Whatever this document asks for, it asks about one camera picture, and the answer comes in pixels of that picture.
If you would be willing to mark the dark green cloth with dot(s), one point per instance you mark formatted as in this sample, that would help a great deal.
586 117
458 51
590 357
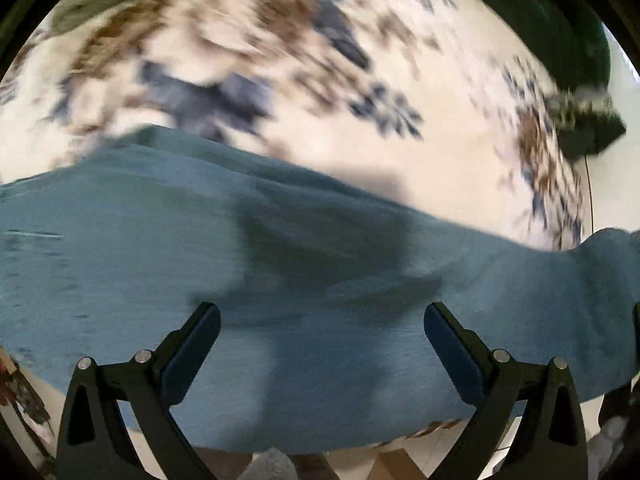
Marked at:
555 30

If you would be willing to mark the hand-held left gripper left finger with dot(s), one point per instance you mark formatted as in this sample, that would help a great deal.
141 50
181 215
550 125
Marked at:
192 345

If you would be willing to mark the grey fuzzy slipper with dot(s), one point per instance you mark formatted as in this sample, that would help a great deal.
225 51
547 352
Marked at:
270 466

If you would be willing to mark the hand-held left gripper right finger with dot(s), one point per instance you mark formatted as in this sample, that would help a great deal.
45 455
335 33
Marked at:
452 347

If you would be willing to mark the floral printed blanket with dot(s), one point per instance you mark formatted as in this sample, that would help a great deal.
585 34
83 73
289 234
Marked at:
280 60

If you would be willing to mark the teal blue pants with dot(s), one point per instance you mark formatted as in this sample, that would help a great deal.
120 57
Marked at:
320 270

